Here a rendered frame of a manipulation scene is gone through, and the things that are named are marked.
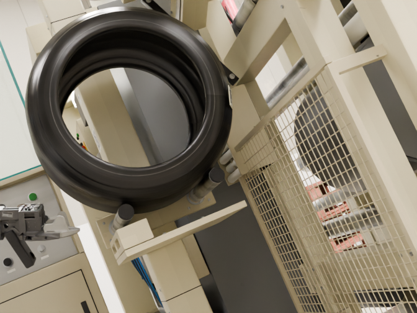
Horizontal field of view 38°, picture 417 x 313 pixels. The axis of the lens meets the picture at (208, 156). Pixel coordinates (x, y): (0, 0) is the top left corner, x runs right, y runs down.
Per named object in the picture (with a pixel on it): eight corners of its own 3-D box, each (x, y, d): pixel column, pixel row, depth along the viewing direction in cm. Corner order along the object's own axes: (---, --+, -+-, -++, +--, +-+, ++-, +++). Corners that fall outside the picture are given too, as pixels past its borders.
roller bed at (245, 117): (228, 185, 227) (196, 113, 231) (262, 171, 231) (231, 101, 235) (241, 175, 208) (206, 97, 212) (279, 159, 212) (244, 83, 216)
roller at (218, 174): (192, 204, 207) (186, 192, 208) (203, 199, 208) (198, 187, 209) (213, 184, 174) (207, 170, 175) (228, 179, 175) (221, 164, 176)
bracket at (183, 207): (106, 249, 200) (95, 222, 202) (215, 204, 211) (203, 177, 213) (107, 248, 197) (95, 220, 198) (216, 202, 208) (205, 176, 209)
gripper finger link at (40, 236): (59, 235, 159) (24, 235, 158) (59, 240, 159) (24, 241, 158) (61, 228, 163) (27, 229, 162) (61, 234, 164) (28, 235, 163)
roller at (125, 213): (114, 236, 199) (108, 223, 200) (127, 231, 201) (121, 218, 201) (121, 222, 166) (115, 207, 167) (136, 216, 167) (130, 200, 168)
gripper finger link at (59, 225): (77, 216, 160) (41, 217, 159) (79, 238, 161) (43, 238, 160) (79, 212, 163) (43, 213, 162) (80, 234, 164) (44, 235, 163)
